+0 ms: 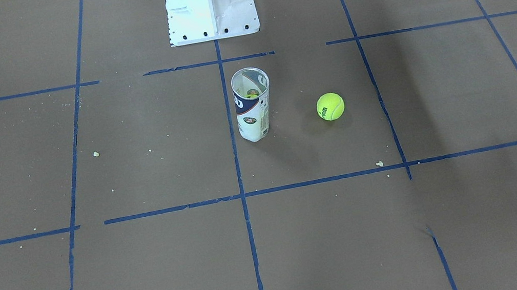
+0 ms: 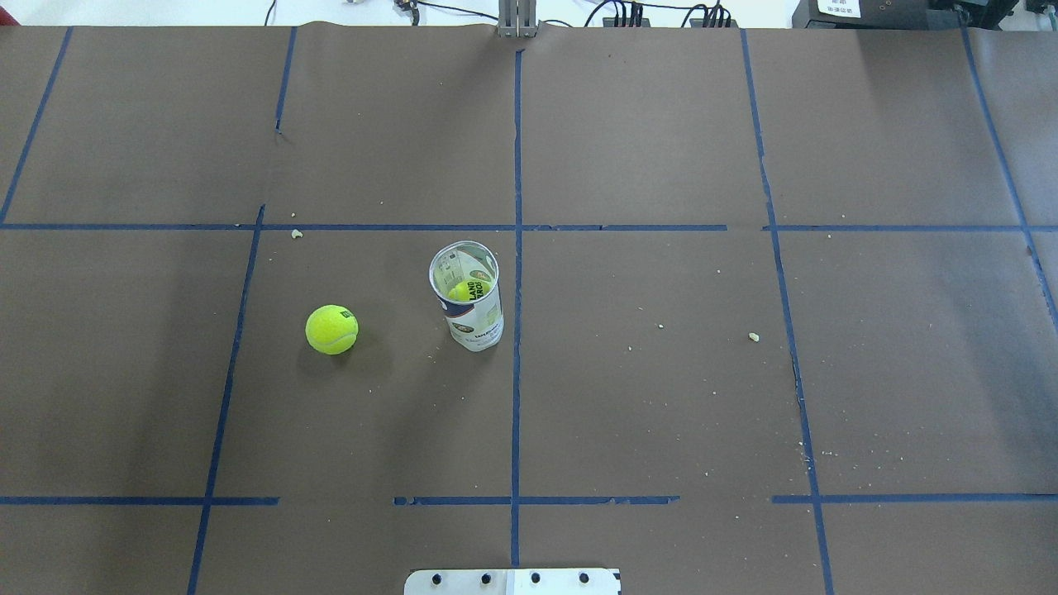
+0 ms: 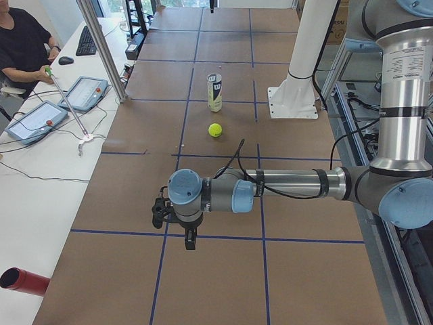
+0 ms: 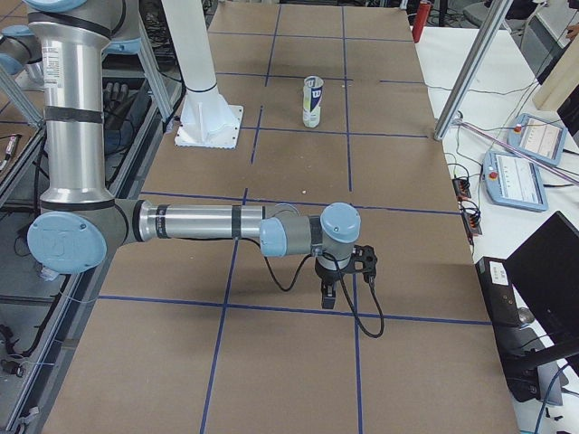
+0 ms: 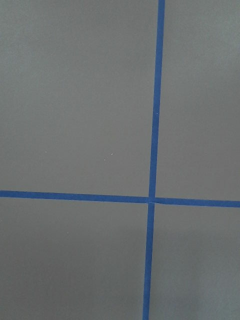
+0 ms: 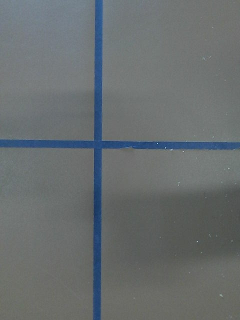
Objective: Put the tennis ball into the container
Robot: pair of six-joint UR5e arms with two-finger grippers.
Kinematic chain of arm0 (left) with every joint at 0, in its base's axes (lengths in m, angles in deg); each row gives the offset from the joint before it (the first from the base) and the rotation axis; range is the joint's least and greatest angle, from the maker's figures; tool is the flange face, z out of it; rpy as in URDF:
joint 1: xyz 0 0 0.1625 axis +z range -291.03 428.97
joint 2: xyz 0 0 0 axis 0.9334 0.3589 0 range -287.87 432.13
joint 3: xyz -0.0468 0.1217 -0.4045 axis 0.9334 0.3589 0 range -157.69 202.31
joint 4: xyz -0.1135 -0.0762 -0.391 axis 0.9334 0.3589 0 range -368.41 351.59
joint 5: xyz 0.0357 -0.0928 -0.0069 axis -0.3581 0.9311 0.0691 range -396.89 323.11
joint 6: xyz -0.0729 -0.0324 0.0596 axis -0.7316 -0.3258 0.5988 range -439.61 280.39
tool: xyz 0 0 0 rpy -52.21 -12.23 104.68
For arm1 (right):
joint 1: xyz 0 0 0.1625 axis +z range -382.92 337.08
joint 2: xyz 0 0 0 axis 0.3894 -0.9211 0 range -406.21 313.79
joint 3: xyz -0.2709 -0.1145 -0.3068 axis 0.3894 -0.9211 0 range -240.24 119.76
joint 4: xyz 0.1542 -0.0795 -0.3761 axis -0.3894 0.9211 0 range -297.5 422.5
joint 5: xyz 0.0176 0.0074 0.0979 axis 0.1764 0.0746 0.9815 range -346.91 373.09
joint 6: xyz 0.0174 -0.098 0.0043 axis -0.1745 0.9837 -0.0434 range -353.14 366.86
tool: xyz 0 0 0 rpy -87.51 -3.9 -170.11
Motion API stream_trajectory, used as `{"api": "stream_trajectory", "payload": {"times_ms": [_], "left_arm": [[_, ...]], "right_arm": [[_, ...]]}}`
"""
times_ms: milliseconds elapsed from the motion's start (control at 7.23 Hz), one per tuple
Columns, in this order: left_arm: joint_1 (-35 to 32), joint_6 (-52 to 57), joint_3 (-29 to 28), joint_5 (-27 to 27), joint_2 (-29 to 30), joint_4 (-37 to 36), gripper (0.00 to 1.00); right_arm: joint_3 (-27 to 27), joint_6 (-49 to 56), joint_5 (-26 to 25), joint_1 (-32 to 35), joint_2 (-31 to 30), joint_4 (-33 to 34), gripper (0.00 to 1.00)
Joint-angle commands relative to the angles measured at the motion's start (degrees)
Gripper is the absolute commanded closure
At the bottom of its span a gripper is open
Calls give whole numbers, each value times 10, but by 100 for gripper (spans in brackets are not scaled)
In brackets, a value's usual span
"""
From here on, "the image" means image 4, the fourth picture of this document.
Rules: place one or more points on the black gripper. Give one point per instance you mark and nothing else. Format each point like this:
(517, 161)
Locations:
(328, 274)

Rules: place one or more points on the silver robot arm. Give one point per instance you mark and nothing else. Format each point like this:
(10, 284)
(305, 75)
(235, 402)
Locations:
(82, 222)

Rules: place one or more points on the clear tennis ball can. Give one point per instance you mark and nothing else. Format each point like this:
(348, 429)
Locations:
(312, 97)

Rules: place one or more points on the near orange connector block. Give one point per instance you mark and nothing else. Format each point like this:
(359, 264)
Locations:
(471, 221)

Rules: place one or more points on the orange connector block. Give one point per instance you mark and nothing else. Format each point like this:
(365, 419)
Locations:
(461, 188)
(471, 221)

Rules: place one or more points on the far orange connector block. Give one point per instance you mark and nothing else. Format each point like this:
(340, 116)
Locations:
(461, 188)

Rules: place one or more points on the black computer box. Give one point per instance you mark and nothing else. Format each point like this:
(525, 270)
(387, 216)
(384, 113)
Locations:
(502, 289)

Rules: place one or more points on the near blue teach pendant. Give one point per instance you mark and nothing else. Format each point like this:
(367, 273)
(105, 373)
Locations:
(513, 182)

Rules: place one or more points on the blue teach pendant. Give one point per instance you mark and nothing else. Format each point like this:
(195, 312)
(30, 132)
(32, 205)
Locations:
(542, 139)
(513, 182)

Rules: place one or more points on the black monitor on stand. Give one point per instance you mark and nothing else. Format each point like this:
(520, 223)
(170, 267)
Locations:
(544, 271)

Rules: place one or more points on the far blue teach pendant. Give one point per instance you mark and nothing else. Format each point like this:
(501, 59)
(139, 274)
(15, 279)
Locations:
(542, 139)

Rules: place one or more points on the red cylinder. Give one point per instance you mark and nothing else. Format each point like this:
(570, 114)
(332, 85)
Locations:
(420, 20)

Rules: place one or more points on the wooden board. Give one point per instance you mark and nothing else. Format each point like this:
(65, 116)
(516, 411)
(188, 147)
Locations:
(561, 81)

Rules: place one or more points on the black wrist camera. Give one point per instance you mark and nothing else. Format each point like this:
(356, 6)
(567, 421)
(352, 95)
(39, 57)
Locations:
(364, 262)

